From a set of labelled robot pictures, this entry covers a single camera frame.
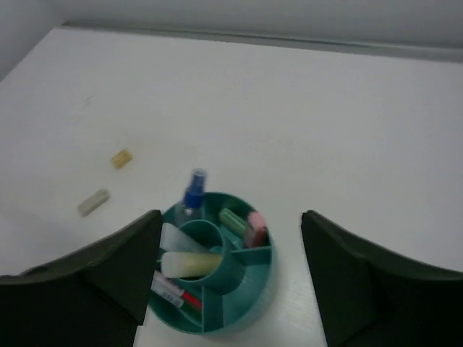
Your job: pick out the blue correction tape pen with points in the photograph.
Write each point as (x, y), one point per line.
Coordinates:
(190, 207)

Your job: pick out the pink highlighter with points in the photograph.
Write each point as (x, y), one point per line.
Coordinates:
(256, 230)

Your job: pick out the yellow highlighter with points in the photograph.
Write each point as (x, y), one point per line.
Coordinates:
(189, 264)

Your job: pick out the green highlighter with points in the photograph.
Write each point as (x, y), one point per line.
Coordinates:
(233, 222)

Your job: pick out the beige eraser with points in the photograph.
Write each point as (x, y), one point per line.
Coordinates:
(93, 202)

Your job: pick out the teal round divided container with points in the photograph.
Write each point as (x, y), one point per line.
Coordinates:
(240, 289)

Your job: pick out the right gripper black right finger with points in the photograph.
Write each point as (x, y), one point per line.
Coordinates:
(368, 295)

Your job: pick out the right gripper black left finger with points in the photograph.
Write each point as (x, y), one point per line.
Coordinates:
(95, 296)

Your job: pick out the pink pen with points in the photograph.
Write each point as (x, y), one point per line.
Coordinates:
(174, 294)

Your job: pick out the small yellow eraser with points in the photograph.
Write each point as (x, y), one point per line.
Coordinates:
(121, 159)

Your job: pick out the blue highlighter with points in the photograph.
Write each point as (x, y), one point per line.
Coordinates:
(175, 240)

